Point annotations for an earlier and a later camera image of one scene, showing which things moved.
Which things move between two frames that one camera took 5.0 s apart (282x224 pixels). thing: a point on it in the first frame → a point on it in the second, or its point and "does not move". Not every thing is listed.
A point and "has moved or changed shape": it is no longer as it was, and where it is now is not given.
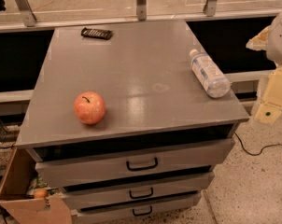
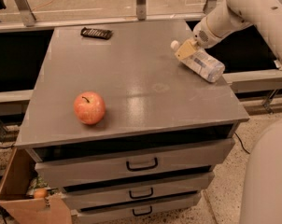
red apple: x=90 y=107 does not move
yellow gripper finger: x=276 y=96 → x=204 y=36
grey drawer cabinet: x=130 y=119 does not move
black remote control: x=99 y=34 does not move
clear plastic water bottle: x=211 y=77 has moved or changed shape
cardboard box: x=21 y=208 does not move
